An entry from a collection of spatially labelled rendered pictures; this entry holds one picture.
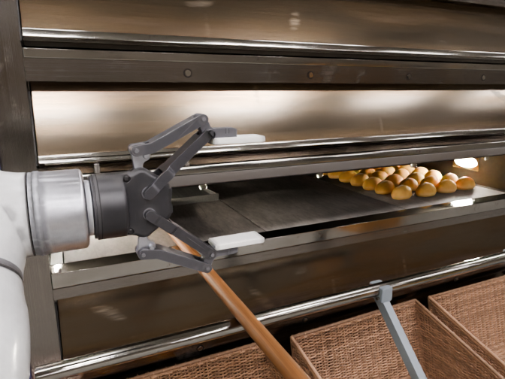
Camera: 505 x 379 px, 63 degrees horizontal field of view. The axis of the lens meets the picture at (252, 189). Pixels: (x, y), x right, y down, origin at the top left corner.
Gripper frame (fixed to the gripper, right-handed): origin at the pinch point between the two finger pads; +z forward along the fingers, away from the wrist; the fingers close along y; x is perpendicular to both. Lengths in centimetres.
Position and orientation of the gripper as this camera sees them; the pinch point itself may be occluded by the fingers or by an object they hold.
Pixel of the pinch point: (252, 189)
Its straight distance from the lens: 54.8
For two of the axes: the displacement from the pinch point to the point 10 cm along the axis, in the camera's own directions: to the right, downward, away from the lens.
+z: 9.0, -1.0, 4.2
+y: 0.0, 9.7, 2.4
